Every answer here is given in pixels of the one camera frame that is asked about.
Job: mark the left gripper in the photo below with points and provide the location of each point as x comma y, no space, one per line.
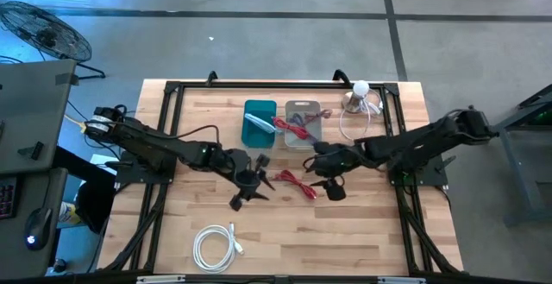
243,174

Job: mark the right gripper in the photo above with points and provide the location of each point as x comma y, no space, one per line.
345,161

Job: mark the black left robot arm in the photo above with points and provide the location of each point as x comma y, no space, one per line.
151,146

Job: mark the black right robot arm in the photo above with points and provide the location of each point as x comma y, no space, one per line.
422,146

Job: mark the white plastic bin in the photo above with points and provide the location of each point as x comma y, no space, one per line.
317,139

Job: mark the teal plastic bin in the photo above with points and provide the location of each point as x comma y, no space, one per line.
259,139

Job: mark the lamp with white globe bulb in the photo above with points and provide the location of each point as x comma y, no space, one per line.
361,89

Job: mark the grey metal stand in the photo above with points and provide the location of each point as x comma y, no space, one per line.
513,167

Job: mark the black computer mouse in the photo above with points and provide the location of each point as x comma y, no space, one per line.
38,228

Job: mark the grey desk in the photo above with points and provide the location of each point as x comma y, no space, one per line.
34,102

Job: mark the black keyboard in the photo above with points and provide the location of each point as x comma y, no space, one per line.
6,197

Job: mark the black floor fan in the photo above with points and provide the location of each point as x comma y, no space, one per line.
43,33

